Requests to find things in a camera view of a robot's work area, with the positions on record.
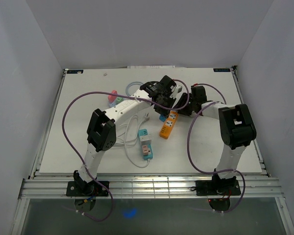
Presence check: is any right blue corner label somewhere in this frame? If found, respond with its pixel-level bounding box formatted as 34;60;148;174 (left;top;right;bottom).
213;68;231;72

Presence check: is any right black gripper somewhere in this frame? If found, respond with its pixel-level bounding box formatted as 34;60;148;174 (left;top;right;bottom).
172;93;196;117

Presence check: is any small blue square socket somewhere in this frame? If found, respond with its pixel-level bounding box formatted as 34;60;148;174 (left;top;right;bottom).
159;115;167;122

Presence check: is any white silver plug adapter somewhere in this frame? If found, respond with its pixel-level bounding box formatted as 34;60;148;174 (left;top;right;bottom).
139;135;151;146

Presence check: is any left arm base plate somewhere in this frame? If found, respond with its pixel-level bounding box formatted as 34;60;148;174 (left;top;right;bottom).
66;181;109;197

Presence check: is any green plug adapter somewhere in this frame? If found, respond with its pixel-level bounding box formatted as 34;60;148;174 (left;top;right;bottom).
116;97;123;104

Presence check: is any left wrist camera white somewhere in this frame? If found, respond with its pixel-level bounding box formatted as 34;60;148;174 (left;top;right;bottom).
172;85;183;95

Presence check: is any left blue corner label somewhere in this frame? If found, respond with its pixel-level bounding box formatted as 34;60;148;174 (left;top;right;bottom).
66;70;84;74

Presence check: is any white cable with plug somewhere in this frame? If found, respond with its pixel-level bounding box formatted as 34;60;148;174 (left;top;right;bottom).
112;112;151;169

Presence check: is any brown pink plug adapter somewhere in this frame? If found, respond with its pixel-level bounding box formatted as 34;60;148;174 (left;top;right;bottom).
142;145;151;156

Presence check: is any teal power strip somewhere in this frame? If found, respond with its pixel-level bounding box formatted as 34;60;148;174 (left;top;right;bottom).
138;129;153;161

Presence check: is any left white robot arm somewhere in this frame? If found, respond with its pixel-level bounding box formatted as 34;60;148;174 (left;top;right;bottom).
73;75;182;196

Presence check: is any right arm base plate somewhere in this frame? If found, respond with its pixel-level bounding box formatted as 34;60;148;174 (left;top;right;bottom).
190;179;241;196

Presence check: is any round light blue power strip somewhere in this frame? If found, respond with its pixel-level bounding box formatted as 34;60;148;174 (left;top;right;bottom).
108;102;116;107

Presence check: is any aluminium frame rail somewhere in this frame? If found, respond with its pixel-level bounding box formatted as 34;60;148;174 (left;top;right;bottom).
19;175;284;199

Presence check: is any orange power strip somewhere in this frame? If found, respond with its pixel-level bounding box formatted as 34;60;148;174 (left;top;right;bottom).
159;111;178;139

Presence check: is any blue corner label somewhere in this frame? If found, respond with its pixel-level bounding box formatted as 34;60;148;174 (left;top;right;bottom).
213;68;231;72
66;70;84;74

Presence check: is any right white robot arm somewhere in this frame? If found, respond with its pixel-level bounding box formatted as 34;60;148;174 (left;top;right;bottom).
174;84;257;194

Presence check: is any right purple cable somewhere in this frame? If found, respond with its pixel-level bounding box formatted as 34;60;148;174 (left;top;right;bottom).
187;83;247;213

